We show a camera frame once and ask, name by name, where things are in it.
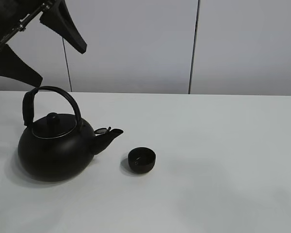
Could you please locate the small black teacup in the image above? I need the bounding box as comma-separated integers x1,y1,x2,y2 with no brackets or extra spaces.
128,147,156,174

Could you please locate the black round teapot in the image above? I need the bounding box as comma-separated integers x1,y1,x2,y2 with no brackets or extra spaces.
17,86,123,182

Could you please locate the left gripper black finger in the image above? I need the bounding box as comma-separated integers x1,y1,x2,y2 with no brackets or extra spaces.
0,44,43,87
40,0,87,54

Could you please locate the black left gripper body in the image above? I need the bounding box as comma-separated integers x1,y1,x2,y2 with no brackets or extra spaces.
0,0,60,51

